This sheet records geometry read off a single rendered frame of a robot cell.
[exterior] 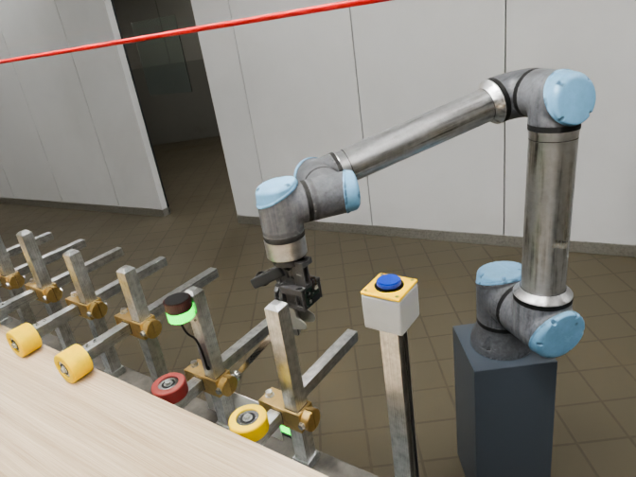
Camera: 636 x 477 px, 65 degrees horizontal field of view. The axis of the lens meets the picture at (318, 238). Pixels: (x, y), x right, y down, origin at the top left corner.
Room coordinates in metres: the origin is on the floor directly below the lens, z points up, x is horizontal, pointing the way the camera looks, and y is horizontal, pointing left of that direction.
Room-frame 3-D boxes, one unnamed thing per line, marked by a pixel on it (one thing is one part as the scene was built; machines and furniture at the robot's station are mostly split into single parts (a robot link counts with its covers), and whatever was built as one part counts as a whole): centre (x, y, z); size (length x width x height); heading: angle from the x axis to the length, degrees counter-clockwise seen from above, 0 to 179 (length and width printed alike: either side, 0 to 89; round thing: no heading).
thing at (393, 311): (0.72, -0.10, 1.18); 0.07 x 0.07 x 0.08; 52
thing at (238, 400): (1.03, 0.26, 0.75); 0.26 x 0.01 x 0.10; 52
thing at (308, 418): (0.89, 0.12, 0.84); 0.13 x 0.06 x 0.05; 52
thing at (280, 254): (1.01, 0.07, 1.19); 0.10 x 0.09 x 0.05; 142
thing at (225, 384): (1.04, 0.32, 0.84); 0.13 x 0.06 x 0.05; 52
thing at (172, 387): (0.97, 0.40, 0.85); 0.08 x 0.08 x 0.11
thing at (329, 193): (1.04, -0.04, 1.28); 0.12 x 0.12 x 0.09; 13
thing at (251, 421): (0.82, 0.20, 0.85); 0.08 x 0.08 x 0.11
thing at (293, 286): (1.00, 0.07, 1.11); 0.09 x 0.08 x 0.12; 52
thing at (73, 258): (1.33, 0.70, 0.89); 0.03 x 0.03 x 0.48; 52
